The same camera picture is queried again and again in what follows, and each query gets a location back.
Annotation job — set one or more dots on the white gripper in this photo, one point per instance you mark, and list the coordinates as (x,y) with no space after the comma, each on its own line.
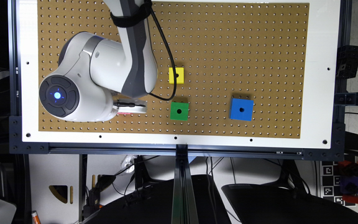
(126,105)

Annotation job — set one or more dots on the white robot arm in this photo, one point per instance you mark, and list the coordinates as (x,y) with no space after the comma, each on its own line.
(98,78)

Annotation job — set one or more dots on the green block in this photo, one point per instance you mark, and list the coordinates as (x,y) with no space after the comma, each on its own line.
(179,111)

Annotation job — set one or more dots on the yellow block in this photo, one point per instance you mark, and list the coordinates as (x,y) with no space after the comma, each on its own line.
(179,77)

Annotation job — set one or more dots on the blue block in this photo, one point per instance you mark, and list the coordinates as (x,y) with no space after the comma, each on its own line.
(241,109)

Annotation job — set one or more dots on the red toy block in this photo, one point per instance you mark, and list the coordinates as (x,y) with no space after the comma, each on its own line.
(350,198)

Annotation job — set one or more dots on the brown pegboard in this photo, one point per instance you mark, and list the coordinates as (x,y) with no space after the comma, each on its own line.
(251,51)

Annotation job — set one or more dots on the fiducial marker sheet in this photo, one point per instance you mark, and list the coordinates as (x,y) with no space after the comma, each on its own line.
(330,182)

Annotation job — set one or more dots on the black aluminium table frame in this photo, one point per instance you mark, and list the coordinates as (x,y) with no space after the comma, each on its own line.
(322,134)

